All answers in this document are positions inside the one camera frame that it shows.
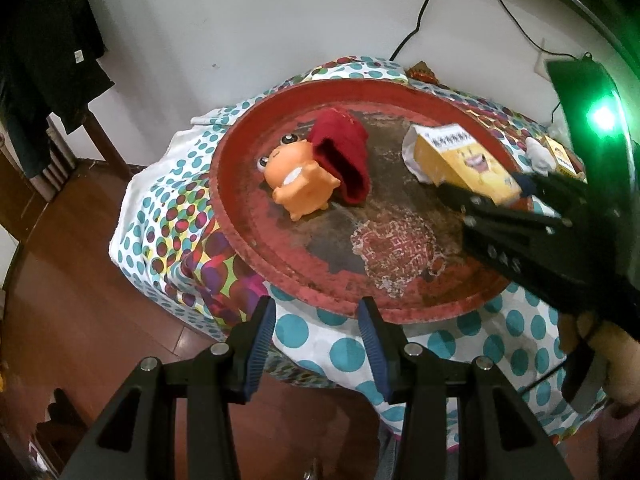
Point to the polka dot tablecloth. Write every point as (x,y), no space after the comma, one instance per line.
(160,200)

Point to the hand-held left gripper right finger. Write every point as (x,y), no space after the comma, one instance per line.
(375,350)

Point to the hanging black clothing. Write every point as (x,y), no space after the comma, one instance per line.
(40,60)

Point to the large red sock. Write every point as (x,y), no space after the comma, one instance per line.
(345,155)

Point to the white sock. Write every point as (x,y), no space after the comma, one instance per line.
(537,152)

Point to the yellow box with smiling face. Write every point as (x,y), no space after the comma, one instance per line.
(465,160)
(562,157)

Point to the wooden chair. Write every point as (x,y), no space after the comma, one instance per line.
(100,135)

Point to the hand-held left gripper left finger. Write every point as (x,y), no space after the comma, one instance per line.
(260,350)

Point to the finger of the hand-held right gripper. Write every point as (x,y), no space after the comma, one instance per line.
(480,205)
(527,183)

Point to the person's right hand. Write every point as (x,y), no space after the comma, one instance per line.
(622,360)

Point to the orange frog toy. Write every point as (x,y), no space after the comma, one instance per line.
(295,175)

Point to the person's dark pants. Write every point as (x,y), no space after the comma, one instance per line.
(390,455)

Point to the white wall outlet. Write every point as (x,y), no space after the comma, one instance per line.
(541,62)

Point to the small red packet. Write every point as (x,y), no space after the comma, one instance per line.
(422,72)

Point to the round red tray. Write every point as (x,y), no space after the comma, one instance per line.
(400,240)

